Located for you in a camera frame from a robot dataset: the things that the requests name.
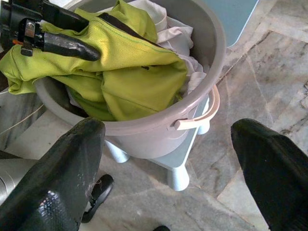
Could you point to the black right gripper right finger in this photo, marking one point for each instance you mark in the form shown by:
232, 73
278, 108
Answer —
276, 180

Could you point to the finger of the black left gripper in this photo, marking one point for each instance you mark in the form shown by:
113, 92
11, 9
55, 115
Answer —
72, 47
65, 16

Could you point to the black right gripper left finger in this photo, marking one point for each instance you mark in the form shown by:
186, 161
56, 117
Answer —
60, 180

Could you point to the lime green garment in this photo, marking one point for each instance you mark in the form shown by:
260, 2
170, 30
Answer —
132, 84

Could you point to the grey plastic bucket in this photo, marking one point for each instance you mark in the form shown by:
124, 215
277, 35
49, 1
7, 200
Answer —
144, 137

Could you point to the light blue plastic stool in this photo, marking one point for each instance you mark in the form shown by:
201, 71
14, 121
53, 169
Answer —
178, 154

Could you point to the white garment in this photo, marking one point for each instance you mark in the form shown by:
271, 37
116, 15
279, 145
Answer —
178, 36

